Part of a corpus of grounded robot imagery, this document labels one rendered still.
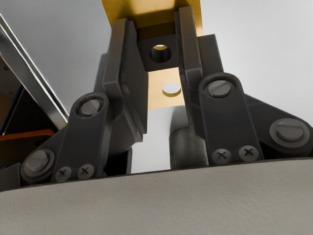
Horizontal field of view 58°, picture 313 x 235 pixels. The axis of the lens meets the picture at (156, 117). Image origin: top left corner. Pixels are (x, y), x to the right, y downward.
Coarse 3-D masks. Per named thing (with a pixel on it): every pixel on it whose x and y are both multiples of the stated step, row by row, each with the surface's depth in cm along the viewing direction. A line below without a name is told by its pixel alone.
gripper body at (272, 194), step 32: (288, 160) 5; (0, 192) 6; (32, 192) 6; (64, 192) 6; (96, 192) 6; (128, 192) 6; (160, 192) 5; (192, 192) 5; (224, 192) 5; (256, 192) 5; (288, 192) 5; (0, 224) 6; (32, 224) 5; (64, 224) 5; (96, 224) 5; (128, 224) 5; (160, 224) 5; (192, 224) 5; (224, 224) 5; (256, 224) 5; (288, 224) 4
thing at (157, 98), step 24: (120, 0) 11; (144, 0) 11; (168, 0) 11; (192, 0) 11; (144, 24) 12; (168, 24) 12; (144, 48) 12; (168, 48) 13; (168, 72) 14; (168, 96) 15
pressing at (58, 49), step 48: (0, 0) 15; (48, 0) 15; (96, 0) 15; (240, 0) 15; (288, 0) 15; (0, 48) 17; (48, 48) 17; (96, 48) 17; (240, 48) 17; (288, 48) 17; (48, 96) 20; (288, 96) 20; (144, 144) 25
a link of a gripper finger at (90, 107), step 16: (96, 96) 9; (80, 112) 9; (96, 112) 8; (112, 112) 9; (80, 128) 8; (96, 128) 8; (64, 144) 8; (80, 144) 8; (96, 144) 8; (64, 160) 7; (80, 160) 7; (96, 160) 7; (128, 160) 10; (64, 176) 7; (80, 176) 7; (96, 176) 7
